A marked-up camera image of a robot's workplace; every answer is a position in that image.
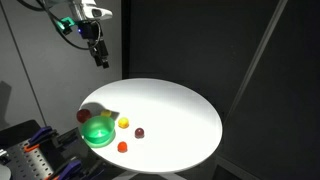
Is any white round table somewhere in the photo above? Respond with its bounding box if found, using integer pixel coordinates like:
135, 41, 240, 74
78, 77, 223, 180

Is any green translucent bowl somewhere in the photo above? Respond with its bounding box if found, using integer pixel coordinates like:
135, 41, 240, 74
79, 115, 117, 149

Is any purple orange spring clamp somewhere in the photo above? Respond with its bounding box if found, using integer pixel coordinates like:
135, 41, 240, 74
23, 125, 59, 154
46, 159, 84, 180

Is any perforated metal board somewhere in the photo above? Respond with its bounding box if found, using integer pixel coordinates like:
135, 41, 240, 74
4, 139, 56, 180

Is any orange red plastic strawberry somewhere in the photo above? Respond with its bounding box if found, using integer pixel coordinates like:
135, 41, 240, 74
117, 141, 129, 154

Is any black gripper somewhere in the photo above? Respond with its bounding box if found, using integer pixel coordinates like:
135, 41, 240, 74
78, 20, 110, 70

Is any black workbench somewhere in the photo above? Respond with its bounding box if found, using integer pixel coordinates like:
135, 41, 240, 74
0, 119, 113, 180

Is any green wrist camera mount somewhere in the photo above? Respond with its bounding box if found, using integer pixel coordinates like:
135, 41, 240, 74
56, 16, 80, 36

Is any dark red plastic plum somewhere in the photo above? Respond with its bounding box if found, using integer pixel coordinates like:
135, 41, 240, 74
134, 127, 146, 140

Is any red plastic apple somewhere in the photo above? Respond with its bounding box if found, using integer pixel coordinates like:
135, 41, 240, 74
76, 108, 93, 124

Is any yellow plastic fruit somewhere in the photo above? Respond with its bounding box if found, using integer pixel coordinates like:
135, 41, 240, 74
100, 109, 113, 118
117, 116, 130, 130

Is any white rounded object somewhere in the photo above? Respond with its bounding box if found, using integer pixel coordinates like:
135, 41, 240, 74
0, 163, 12, 180

